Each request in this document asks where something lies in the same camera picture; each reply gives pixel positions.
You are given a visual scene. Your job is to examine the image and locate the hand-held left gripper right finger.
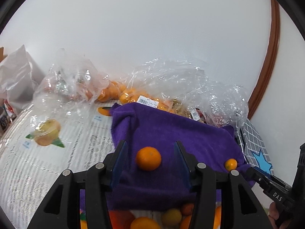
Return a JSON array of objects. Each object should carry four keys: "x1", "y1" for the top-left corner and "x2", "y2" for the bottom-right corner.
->
[{"x1": 173, "y1": 141, "x2": 273, "y2": 229}]

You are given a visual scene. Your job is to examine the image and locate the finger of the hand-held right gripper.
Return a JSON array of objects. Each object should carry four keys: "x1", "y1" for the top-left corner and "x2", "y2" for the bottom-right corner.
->
[
  {"x1": 253, "y1": 166, "x2": 293, "y2": 195},
  {"x1": 246, "y1": 166, "x2": 295, "y2": 208}
]

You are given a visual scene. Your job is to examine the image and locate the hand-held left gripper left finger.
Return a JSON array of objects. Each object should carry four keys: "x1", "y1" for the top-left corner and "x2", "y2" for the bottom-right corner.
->
[{"x1": 27, "y1": 140, "x2": 129, "y2": 229}]

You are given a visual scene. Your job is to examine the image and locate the large dimpled mandarin orange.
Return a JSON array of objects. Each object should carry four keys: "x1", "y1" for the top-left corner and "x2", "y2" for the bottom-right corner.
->
[{"x1": 135, "y1": 146, "x2": 162, "y2": 171}]

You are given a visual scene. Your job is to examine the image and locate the small orange kumquat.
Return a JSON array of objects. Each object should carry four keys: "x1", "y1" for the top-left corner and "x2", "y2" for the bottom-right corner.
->
[{"x1": 225, "y1": 159, "x2": 238, "y2": 172}]

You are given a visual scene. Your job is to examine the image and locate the large clear plastic bag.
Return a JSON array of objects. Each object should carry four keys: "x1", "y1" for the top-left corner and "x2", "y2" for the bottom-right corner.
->
[{"x1": 119, "y1": 57, "x2": 249, "y2": 134}]

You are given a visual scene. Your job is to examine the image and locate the small clear plastic bag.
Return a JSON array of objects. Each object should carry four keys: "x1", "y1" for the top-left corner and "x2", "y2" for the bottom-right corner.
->
[{"x1": 33, "y1": 49, "x2": 112, "y2": 105}]

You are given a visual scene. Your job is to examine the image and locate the bagged red fruits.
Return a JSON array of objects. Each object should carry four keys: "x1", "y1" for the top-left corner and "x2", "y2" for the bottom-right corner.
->
[{"x1": 200, "y1": 111, "x2": 236, "y2": 128}]

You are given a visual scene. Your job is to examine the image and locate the person's right hand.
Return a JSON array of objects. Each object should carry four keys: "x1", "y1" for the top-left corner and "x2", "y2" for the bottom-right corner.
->
[{"x1": 268, "y1": 203, "x2": 280, "y2": 220}]

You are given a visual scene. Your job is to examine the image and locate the grey checked box blue star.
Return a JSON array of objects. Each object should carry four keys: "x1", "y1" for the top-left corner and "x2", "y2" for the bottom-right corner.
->
[{"x1": 237, "y1": 118, "x2": 274, "y2": 174}]

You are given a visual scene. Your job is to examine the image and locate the purple towel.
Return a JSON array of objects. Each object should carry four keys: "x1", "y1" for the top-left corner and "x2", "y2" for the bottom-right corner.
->
[{"x1": 106, "y1": 102, "x2": 256, "y2": 211}]

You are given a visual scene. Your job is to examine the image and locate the pile of bagged beige longans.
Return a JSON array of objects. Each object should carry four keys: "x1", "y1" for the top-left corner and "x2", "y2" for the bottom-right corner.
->
[{"x1": 167, "y1": 100, "x2": 193, "y2": 118}]

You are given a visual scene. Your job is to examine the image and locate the pile of bagged kumquats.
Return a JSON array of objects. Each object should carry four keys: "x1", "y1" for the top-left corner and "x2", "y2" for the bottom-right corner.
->
[{"x1": 119, "y1": 87, "x2": 174, "y2": 111}]

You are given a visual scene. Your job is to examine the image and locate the pile of bagged mandarins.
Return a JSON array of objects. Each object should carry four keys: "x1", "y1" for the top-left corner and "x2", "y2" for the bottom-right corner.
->
[{"x1": 95, "y1": 80, "x2": 121, "y2": 102}]

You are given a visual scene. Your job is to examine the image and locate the brown wooden trim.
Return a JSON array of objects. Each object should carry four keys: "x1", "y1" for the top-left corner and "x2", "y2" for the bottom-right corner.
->
[{"x1": 248, "y1": 0, "x2": 280, "y2": 120}]

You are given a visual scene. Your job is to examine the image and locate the white plastic bag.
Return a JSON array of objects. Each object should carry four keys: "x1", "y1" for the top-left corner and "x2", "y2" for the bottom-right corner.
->
[{"x1": 0, "y1": 44, "x2": 40, "y2": 111}]

